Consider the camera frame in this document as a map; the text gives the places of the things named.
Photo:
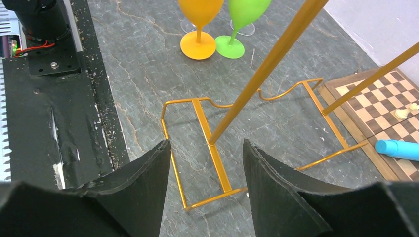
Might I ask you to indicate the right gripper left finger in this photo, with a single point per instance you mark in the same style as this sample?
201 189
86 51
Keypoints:
128 202

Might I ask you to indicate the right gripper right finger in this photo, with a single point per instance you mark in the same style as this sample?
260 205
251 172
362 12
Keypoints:
288 203

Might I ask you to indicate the gold wire glass rack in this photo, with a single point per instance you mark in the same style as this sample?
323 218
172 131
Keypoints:
294 30

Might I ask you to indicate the orange plastic wine glass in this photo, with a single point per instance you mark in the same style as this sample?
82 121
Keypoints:
199 45

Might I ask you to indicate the clear wine glass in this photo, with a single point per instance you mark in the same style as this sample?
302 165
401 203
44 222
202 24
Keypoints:
241 29
187 26

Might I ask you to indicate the green plastic wine glass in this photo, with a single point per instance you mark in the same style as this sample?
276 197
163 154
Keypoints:
242 13

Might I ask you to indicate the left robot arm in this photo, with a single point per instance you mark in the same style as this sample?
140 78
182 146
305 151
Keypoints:
42 20

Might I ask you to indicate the wooden chessboard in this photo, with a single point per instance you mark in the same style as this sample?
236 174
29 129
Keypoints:
369 116

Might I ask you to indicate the blue cylinder tube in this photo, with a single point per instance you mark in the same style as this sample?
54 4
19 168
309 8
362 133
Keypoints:
398 149

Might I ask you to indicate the white chess pawn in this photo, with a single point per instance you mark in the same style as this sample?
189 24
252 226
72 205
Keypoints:
403 113

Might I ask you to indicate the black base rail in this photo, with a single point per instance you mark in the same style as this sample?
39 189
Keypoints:
59 125

